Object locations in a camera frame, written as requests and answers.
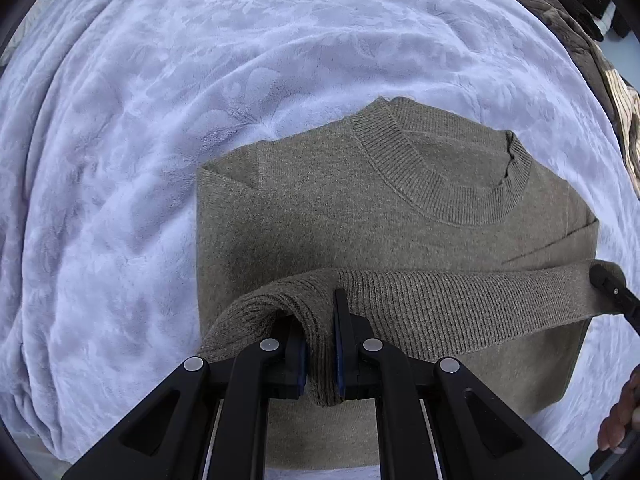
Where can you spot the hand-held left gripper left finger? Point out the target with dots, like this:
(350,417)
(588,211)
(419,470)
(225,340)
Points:
(299,365)

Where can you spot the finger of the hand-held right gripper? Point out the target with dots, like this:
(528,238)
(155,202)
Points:
(612,285)

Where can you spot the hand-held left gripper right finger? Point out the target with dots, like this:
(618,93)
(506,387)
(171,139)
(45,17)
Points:
(341,360)

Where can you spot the olive knit sweater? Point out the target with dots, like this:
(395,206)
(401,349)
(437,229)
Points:
(320,210)

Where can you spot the person's right hand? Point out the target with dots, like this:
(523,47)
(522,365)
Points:
(622,420)

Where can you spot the lavender fleece blanket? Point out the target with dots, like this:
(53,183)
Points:
(150,160)

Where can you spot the brown striped fleece garment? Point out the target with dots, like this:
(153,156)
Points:
(565,25)

